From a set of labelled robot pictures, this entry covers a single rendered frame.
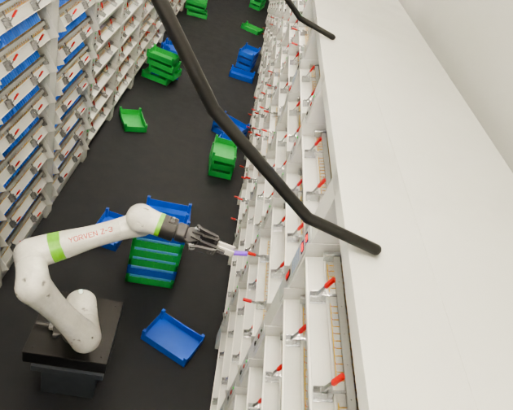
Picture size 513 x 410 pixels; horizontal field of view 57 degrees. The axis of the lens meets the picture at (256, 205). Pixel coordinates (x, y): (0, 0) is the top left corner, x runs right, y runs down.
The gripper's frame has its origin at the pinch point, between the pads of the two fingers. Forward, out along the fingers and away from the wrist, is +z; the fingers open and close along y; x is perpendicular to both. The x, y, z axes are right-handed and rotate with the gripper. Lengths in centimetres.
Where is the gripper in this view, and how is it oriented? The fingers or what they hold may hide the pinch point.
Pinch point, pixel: (225, 249)
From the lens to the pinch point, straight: 186.4
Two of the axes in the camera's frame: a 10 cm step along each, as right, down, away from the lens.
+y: 1.4, -6.3, 7.7
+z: 9.3, 3.6, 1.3
